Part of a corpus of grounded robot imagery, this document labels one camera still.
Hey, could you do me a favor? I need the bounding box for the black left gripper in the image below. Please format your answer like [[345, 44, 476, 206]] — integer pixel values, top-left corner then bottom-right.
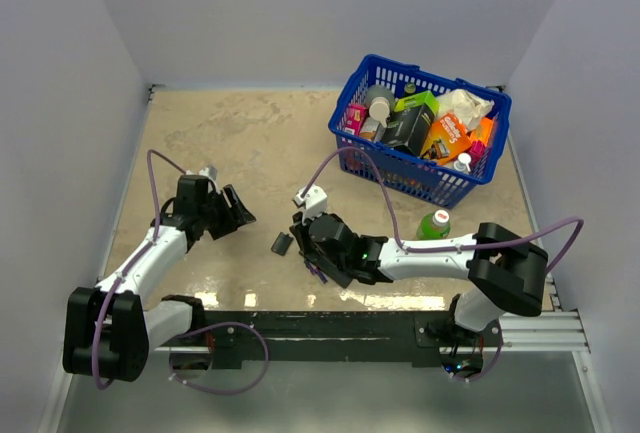
[[198, 184, 255, 240]]

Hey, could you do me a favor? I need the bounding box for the black battery cover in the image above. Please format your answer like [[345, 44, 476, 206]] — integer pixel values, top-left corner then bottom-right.
[[271, 232, 294, 256]]

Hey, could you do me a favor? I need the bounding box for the black remote control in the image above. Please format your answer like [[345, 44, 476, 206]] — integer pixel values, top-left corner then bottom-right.
[[300, 252, 353, 288]]

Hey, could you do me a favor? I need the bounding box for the purple battery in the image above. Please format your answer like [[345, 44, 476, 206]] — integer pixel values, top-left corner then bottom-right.
[[304, 260, 328, 284]]

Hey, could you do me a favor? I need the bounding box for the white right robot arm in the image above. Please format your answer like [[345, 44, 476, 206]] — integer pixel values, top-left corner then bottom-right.
[[290, 212, 548, 346]]

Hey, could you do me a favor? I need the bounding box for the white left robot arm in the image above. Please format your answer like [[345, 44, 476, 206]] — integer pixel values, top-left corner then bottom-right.
[[62, 172, 256, 388]]

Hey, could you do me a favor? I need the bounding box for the pink small box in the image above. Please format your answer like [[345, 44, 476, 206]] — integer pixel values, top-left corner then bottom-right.
[[344, 104, 368, 136]]

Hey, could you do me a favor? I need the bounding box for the grey white-capped bottle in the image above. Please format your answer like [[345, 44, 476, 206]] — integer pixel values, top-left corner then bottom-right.
[[364, 85, 396, 128]]

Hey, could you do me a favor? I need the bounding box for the black and green box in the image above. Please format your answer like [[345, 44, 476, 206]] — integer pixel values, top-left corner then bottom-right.
[[382, 90, 439, 157]]

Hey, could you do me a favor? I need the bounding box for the blue plastic basket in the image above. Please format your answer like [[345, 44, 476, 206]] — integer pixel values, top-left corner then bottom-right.
[[328, 54, 512, 209]]

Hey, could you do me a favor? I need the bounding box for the orange razor box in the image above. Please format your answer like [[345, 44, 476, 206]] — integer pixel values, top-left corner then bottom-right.
[[421, 113, 472, 165]]

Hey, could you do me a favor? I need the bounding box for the white pump bottle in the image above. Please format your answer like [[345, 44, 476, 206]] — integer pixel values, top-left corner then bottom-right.
[[453, 153, 472, 174]]

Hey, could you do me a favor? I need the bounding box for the magenta box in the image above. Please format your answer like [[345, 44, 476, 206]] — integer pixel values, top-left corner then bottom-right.
[[467, 140, 486, 166]]

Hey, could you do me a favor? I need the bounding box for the white crumpled bag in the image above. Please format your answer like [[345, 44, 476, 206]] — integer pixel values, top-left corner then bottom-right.
[[436, 89, 495, 130]]

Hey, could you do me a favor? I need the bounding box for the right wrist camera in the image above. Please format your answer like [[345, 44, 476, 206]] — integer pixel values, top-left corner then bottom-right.
[[293, 184, 328, 224]]

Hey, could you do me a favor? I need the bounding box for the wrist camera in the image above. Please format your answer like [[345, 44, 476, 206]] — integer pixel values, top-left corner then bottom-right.
[[198, 165, 217, 181], [293, 184, 328, 224]]

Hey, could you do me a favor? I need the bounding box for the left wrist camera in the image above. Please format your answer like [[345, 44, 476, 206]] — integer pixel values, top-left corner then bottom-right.
[[198, 165, 217, 181]]

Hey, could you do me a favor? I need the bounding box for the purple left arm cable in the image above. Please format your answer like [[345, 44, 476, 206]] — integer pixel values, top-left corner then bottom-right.
[[92, 149, 189, 390]]

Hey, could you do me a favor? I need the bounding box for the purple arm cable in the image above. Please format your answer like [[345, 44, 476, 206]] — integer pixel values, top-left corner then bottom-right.
[[302, 146, 585, 275], [92, 149, 189, 390]]

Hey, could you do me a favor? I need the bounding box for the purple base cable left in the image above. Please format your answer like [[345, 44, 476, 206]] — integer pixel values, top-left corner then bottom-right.
[[168, 321, 271, 397]]

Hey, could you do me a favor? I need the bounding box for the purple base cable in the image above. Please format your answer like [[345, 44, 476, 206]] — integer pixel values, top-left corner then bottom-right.
[[447, 320, 504, 384], [168, 321, 271, 397]]

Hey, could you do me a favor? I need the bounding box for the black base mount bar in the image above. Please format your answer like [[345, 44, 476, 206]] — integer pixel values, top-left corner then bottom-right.
[[204, 310, 502, 369]]

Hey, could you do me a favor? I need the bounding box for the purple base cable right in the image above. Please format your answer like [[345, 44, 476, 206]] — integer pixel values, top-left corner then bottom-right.
[[447, 320, 504, 384]]

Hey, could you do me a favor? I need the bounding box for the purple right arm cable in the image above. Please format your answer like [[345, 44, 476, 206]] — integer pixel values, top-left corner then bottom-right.
[[302, 146, 585, 275]]

